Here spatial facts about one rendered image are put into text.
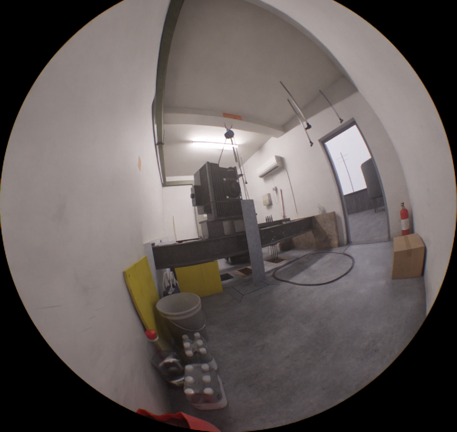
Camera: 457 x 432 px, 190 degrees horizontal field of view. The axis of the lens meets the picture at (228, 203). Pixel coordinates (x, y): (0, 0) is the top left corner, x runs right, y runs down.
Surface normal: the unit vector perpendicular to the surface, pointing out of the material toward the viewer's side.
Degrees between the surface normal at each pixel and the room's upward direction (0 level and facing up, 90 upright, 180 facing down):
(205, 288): 90
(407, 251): 90
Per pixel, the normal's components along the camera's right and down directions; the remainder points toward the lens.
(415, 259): -0.90, 0.07
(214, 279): 0.37, -0.22
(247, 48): 0.16, 0.97
